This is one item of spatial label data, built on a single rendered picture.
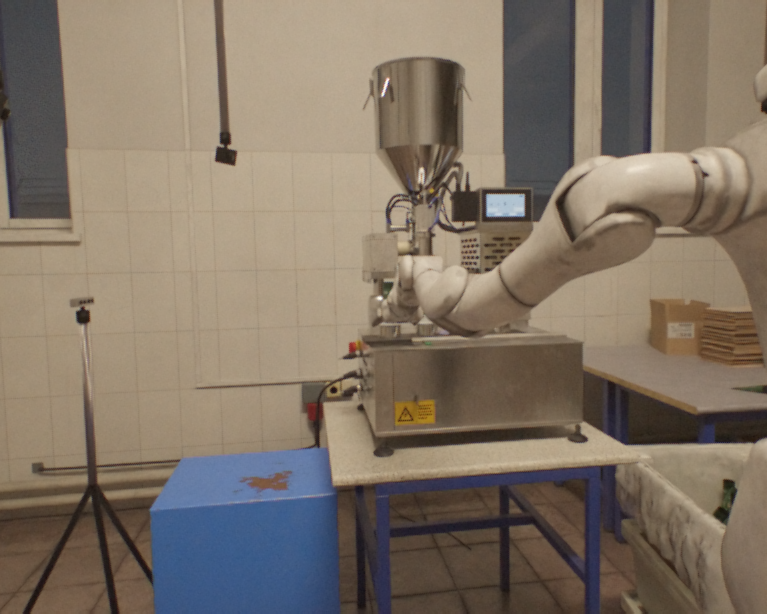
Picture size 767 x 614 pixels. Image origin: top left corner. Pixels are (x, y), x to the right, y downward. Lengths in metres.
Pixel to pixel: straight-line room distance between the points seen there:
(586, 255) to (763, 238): 0.19
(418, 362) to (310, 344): 1.67
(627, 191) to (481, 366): 0.98
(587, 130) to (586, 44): 0.52
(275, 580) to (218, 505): 0.27
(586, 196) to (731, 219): 0.16
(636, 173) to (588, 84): 3.40
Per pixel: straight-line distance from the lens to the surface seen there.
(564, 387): 1.70
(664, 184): 0.72
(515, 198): 1.84
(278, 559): 1.84
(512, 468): 1.54
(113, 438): 3.42
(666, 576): 1.78
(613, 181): 0.71
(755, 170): 0.76
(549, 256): 0.75
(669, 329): 3.23
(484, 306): 0.82
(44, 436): 3.52
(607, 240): 0.71
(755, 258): 0.80
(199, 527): 1.81
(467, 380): 1.60
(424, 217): 1.69
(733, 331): 3.01
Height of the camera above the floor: 1.26
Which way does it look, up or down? 5 degrees down
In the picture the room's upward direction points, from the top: 1 degrees counter-clockwise
